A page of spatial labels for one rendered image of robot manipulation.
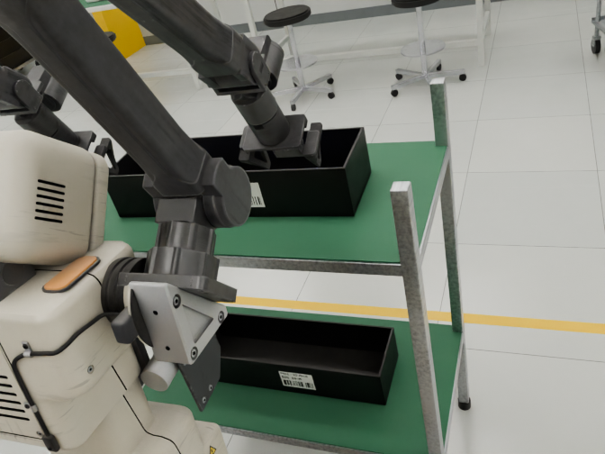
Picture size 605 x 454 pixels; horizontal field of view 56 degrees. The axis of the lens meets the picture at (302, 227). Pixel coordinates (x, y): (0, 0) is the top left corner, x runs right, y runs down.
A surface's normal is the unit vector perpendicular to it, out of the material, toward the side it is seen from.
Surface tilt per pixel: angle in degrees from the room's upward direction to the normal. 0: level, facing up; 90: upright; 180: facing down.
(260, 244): 0
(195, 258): 59
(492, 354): 0
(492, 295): 0
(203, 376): 90
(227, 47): 83
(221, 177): 90
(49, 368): 82
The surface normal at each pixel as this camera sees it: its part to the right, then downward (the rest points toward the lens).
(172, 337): -0.32, 0.48
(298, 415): -0.21, -0.81
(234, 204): 0.93, 0.00
